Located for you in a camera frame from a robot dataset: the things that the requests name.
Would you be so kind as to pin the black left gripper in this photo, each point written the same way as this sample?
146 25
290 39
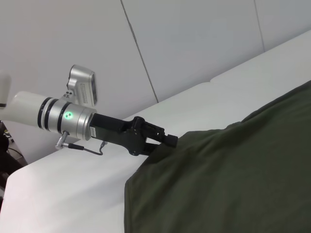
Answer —
114 131

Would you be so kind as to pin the dark green shirt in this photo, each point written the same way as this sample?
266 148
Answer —
218 182

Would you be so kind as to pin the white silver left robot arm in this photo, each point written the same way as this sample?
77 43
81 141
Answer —
60 116

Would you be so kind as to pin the dark equipment beside table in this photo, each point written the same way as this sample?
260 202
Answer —
5 145

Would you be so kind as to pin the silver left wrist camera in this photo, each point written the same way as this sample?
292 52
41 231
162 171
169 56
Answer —
82 85

